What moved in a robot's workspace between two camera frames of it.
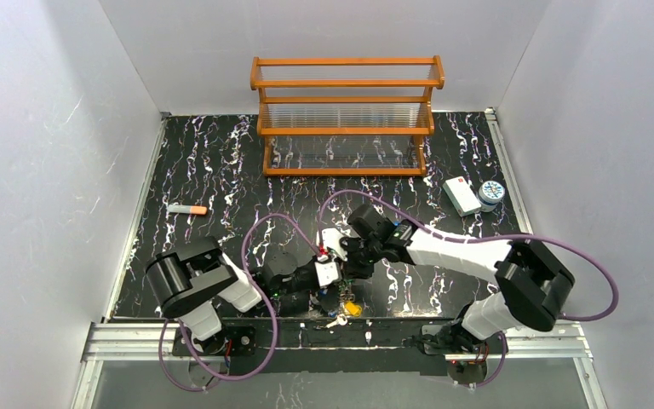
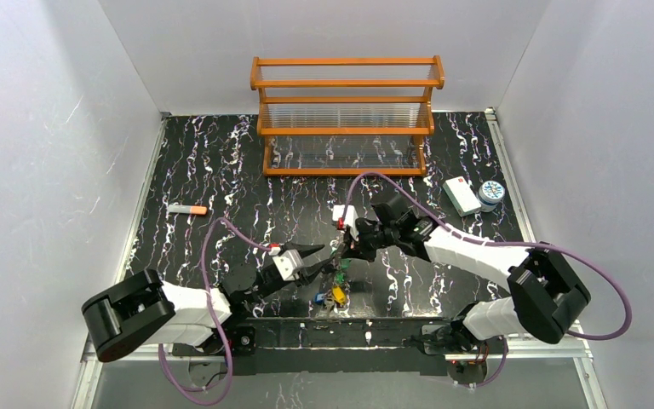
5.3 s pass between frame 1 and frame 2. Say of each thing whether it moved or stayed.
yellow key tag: moved
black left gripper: moved
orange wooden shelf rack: stayed
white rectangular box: stayed
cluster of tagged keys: moved
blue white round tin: stayed
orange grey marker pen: stayed
